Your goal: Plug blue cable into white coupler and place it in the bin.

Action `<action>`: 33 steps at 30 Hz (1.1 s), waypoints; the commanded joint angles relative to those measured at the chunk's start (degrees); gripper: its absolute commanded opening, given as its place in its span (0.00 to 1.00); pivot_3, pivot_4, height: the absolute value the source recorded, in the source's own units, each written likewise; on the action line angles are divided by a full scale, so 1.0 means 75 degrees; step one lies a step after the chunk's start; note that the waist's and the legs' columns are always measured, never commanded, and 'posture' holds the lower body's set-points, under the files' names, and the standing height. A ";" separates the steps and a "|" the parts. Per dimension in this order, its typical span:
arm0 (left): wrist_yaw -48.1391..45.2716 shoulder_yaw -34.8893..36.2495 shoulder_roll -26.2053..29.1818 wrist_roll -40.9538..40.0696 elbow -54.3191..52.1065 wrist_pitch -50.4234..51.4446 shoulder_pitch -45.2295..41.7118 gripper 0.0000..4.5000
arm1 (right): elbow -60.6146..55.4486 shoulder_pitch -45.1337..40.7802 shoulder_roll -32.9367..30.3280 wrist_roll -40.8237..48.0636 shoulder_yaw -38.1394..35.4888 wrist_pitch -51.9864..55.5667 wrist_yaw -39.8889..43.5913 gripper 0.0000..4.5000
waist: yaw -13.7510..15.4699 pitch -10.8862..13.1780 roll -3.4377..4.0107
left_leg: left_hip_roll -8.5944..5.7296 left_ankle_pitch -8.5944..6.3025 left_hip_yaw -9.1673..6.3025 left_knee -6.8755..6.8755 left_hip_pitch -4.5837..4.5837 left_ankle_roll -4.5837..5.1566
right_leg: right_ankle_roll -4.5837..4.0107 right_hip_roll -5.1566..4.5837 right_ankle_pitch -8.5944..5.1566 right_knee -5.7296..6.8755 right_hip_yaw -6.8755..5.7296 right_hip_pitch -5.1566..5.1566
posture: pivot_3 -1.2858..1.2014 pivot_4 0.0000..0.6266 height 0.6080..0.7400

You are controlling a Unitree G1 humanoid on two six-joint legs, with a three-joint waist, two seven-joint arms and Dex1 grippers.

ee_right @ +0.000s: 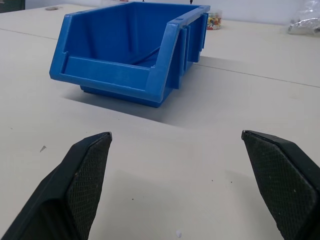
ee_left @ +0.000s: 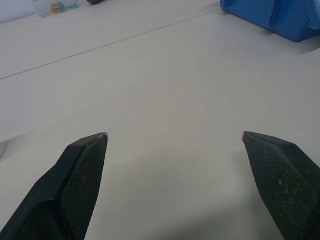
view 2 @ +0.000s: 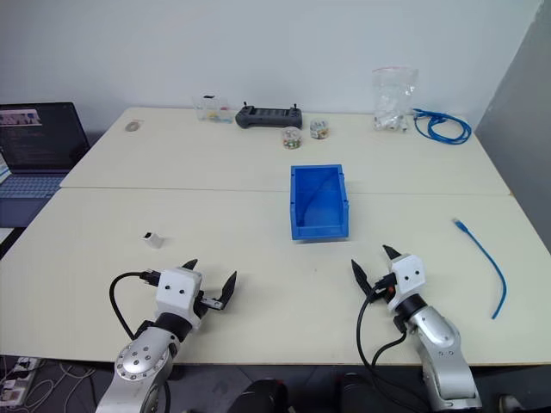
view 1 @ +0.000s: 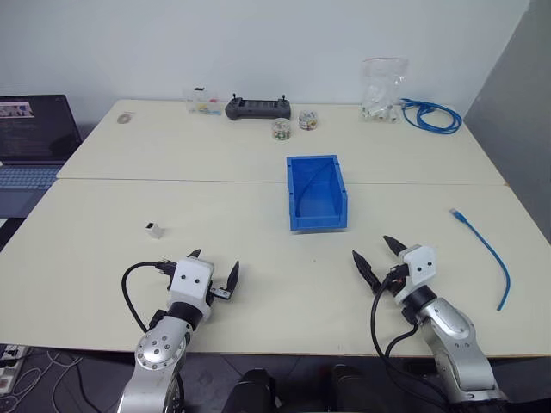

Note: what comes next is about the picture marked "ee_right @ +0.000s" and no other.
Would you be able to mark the round grey table grommet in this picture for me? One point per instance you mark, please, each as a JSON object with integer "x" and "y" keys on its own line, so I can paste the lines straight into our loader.
{"x": 52, "y": 8}

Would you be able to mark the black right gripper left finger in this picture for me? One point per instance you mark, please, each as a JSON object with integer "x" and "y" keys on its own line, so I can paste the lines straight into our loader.
{"x": 67, "y": 190}

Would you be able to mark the clear jar of colourful pieces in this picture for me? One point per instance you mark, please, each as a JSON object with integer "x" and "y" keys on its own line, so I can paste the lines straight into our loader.
{"x": 214, "y": 20}

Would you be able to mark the crumpled clear plastic bag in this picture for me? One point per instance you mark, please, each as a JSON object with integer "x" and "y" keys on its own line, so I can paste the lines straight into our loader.
{"x": 305, "y": 23}

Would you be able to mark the blue plastic storage bin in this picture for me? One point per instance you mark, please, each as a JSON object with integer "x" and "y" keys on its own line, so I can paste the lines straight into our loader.
{"x": 117, "y": 50}

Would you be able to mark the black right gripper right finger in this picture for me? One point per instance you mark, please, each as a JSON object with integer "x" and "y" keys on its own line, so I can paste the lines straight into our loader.
{"x": 287, "y": 180}

